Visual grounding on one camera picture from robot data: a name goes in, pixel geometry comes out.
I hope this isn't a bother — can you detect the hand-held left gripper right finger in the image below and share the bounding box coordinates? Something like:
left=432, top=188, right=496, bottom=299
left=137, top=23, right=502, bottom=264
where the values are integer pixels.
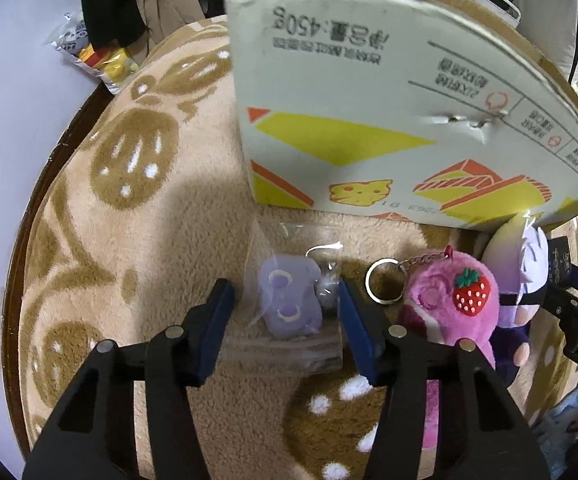
left=338, top=279, right=555, bottom=480

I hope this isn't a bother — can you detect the pink strawberry plush keychain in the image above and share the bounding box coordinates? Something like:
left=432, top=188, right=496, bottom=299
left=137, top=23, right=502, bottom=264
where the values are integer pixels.
left=366, top=245, right=501, bottom=453

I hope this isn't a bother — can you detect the white-haired plush doll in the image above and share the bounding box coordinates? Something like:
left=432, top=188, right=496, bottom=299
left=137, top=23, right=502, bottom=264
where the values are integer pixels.
left=482, top=212, right=552, bottom=386

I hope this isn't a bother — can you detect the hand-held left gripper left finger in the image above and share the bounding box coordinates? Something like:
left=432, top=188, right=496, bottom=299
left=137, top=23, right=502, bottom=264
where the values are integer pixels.
left=21, top=277, right=236, bottom=480

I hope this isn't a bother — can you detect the white rolling cart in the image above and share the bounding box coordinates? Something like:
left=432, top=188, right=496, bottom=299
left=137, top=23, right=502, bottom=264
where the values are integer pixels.
left=469, top=0, right=522, bottom=28

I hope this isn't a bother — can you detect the black tissue pack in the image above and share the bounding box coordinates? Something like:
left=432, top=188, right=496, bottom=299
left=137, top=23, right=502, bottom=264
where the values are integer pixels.
left=546, top=236, right=575, bottom=293

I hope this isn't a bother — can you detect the beige printed blanket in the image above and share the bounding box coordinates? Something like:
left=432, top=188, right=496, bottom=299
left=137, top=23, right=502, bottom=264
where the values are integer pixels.
left=16, top=15, right=578, bottom=480

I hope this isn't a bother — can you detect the black hanging garment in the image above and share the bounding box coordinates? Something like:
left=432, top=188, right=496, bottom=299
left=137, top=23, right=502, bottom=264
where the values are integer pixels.
left=80, top=0, right=150, bottom=48

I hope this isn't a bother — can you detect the purple toy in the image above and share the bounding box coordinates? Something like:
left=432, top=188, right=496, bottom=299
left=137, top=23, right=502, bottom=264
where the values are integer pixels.
left=246, top=222, right=345, bottom=373

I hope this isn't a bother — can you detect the brown bed frame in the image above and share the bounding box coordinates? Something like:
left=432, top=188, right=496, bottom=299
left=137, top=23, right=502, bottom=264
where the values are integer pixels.
left=0, top=80, right=120, bottom=461

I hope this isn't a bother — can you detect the printed cardboard box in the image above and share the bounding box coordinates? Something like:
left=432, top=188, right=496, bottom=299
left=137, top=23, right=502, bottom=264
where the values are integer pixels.
left=224, top=0, right=578, bottom=233

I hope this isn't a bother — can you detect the snack packet in plastic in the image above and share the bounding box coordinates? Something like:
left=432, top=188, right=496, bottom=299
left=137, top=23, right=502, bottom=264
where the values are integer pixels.
left=46, top=12, right=140, bottom=96

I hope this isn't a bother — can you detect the person's right forearm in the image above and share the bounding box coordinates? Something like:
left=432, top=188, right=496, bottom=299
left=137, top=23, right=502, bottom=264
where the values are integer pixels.
left=544, top=385, right=578, bottom=441

